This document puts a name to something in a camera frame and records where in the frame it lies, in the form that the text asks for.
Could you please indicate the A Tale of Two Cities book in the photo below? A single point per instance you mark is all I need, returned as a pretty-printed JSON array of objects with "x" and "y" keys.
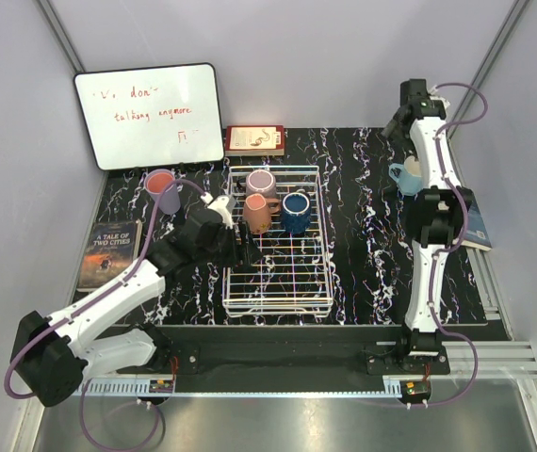
[{"x": 111, "y": 249}]

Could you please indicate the blue book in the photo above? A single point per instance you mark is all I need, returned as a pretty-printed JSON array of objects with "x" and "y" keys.
[{"x": 472, "y": 223}]

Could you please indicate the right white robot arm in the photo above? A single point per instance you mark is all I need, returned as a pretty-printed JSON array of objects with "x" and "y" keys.
[{"x": 436, "y": 221}]

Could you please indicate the light blue faceted mug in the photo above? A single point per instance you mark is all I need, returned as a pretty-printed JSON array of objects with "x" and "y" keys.
[{"x": 407, "y": 176}]

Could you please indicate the mauve mug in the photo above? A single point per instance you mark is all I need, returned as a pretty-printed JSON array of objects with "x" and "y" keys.
[{"x": 261, "y": 181}]

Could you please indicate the dark blue mug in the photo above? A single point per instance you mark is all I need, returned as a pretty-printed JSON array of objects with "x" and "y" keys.
[{"x": 296, "y": 212}]

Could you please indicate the red book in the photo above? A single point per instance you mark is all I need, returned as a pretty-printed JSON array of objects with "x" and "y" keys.
[{"x": 255, "y": 140}]

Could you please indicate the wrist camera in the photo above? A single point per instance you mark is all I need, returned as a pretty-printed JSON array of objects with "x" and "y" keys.
[
  {"x": 440, "y": 96},
  {"x": 223, "y": 205}
]

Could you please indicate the salmon square mug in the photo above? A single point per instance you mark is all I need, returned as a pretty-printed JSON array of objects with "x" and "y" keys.
[{"x": 258, "y": 211}]

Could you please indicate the coral pink tumbler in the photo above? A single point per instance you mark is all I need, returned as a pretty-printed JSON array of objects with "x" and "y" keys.
[{"x": 157, "y": 181}]

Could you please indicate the white wire dish rack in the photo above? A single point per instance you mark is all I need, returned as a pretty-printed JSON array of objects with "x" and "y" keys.
[{"x": 294, "y": 275}]

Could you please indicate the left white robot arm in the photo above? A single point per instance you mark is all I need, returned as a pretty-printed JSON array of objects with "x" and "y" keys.
[{"x": 55, "y": 354}]

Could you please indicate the white dry-erase board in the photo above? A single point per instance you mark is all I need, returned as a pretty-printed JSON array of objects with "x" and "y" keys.
[{"x": 152, "y": 117}]

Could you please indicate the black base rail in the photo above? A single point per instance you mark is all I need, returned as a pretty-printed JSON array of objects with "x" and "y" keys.
[{"x": 292, "y": 359}]

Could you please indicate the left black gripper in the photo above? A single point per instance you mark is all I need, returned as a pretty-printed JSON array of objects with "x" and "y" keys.
[{"x": 251, "y": 253}]

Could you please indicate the lavender tumbler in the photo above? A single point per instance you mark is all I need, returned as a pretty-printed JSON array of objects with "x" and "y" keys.
[{"x": 168, "y": 201}]

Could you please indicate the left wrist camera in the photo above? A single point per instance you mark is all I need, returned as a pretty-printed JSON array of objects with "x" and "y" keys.
[{"x": 223, "y": 205}]

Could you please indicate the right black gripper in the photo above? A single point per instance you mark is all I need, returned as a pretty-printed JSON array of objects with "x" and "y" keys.
[{"x": 391, "y": 130}]

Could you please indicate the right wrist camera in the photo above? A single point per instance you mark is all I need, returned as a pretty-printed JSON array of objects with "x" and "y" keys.
[{"x": 440, "y": 96}]

